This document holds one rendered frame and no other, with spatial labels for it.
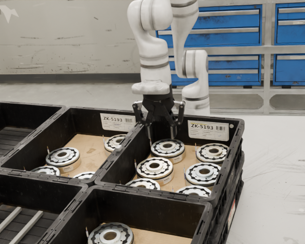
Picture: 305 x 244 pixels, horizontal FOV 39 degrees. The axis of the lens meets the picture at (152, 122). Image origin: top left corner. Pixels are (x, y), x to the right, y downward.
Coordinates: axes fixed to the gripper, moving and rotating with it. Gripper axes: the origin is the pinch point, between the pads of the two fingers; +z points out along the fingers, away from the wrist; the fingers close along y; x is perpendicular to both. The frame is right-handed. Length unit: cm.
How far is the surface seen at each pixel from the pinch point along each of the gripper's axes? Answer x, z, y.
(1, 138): -19, 14, 64
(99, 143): -17.1, 14.1, 25.9
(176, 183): 2.7, 14.2, -3.5
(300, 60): -188, 46, -50
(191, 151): -14.4, 14.1, -5.1
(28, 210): 17.9, 14.5, 33.2
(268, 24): -187, 21, -29
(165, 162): -3.0, 11.3, 0.5
